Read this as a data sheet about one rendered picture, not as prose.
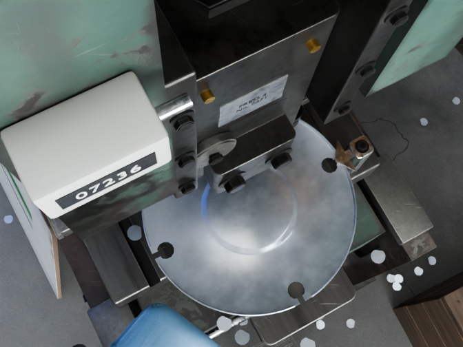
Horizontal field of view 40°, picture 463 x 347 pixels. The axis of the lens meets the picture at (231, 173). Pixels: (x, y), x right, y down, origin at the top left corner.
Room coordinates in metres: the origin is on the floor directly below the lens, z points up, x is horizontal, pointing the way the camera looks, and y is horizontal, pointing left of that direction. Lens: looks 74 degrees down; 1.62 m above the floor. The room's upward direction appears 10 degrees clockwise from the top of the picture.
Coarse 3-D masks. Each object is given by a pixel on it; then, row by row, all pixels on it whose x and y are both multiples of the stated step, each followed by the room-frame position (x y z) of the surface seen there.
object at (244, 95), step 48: (192, 0) 0.25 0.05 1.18; (240, 0) 0.27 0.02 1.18; (288, 0) 0.28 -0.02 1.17; (192, 48) 0.22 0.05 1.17; (240, 48) 0.23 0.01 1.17; (288, 48) 0.25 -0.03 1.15; (240, 96) 0.22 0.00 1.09; (288, 96) 0.26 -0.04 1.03; (240, 144) 0.22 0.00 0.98; (288, 144) 0.23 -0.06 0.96
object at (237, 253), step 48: (192, 192) 0.20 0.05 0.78; (240, 192) 0.21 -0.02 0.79; (288, 192) 0.23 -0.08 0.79; (336, 192) 0.24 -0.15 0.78; (192, 240) 0.14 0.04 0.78; (240, 240) 0.15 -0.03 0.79; (288, 240) 0.16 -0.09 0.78; (336, 240) 0.17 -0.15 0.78; (192, 288) 0.08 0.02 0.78; (240, 288) 0.09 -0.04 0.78
